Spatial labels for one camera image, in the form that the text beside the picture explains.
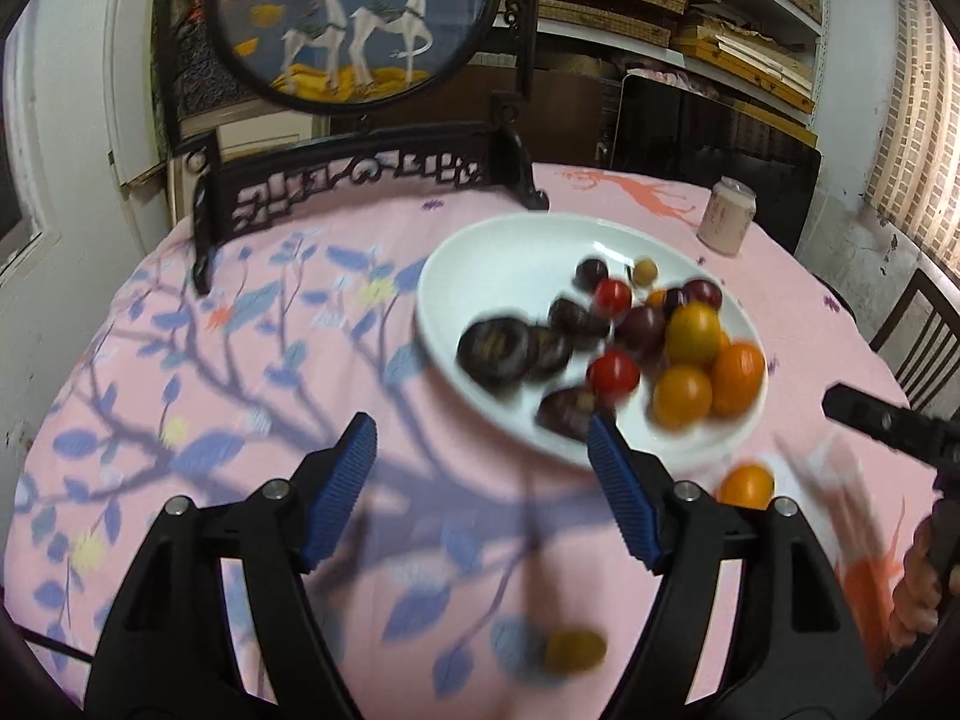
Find beige beverage can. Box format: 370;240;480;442
696;176;758;254

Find brown board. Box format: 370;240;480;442
330;64;526;137

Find dark water chestnut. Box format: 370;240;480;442
525;326;575;383
457;317;537;391
535;386;617;440
547;298;612;338

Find white oval plate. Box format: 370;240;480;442
416;214;770;470

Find red cherry tomato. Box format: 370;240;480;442
592;279;632;318
586;352;642;400

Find white door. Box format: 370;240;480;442
97;0;181;200

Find white shelf with boxes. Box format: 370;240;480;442
525;0;826;143

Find person's right hand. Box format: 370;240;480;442
892;517;947;635

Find yellowish orange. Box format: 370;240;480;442
665;302;723;366

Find black cable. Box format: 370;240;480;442
15;634;98;665

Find small yellow fruit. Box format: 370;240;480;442
544;628;607;672

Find round deer screen on stand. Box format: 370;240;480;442
150;0;552;297

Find large orange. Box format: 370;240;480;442
711;343;767;417

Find black flat panel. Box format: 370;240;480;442
609;73;822;252

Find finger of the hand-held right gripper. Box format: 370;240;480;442
823;384;960;470

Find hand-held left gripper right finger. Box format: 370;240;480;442
587;414;882;720

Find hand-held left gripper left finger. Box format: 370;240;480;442
82;412;377;720

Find dark red plum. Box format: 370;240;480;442
615;305;668;357

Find dark wooden chair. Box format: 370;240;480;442
870;270;960;417

